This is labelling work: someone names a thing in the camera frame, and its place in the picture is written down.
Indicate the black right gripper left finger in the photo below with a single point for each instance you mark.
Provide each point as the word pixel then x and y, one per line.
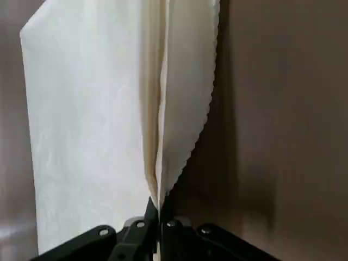
pixel 130 239

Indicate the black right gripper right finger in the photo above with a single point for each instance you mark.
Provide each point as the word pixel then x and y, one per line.
pixel 190 242

